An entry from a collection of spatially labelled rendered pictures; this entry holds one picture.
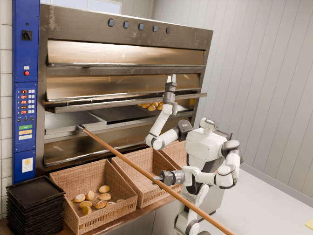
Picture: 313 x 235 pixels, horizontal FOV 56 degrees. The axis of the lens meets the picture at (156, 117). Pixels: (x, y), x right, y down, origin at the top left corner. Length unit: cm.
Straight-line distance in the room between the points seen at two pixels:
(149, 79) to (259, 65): 241
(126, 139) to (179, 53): 101
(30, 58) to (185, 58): 160
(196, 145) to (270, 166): 289
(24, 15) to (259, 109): 370
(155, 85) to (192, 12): 308
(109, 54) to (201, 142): 102
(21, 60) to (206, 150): 136
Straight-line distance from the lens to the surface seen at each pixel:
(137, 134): 292
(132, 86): 267
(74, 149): 254
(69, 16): 223
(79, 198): 260
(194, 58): 323
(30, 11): 208
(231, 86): 509
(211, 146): 206
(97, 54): 238
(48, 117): 270
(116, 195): 274
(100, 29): 237
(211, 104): 536
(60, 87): 229
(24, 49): 209
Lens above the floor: 212
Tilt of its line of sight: 18 degrees down
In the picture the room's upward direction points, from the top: 9 degrees clockwise
